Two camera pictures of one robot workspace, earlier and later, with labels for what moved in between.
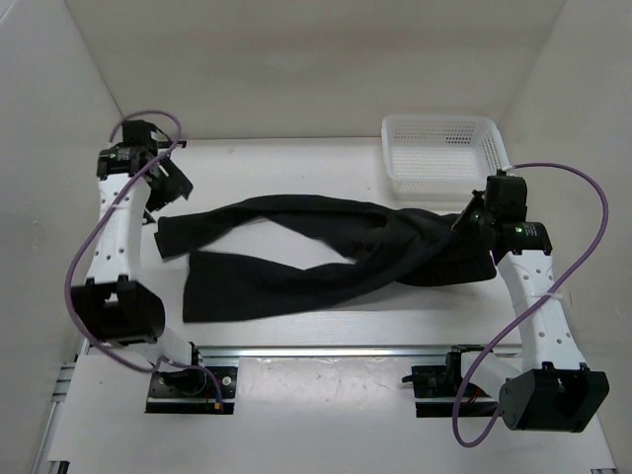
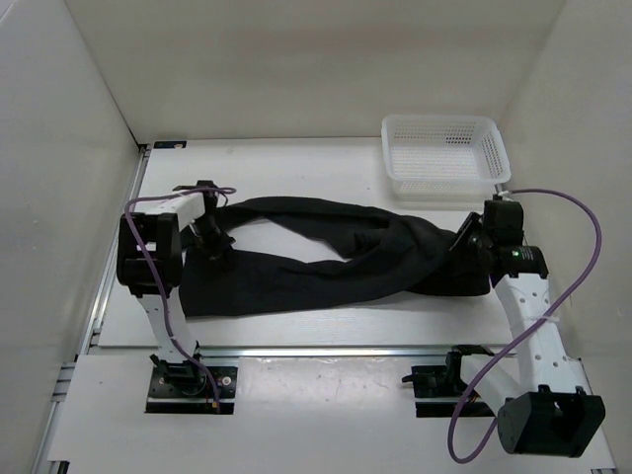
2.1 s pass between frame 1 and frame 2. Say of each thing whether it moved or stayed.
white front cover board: stayed
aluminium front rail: stayed
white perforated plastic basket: stayed
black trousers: moved
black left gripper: moved
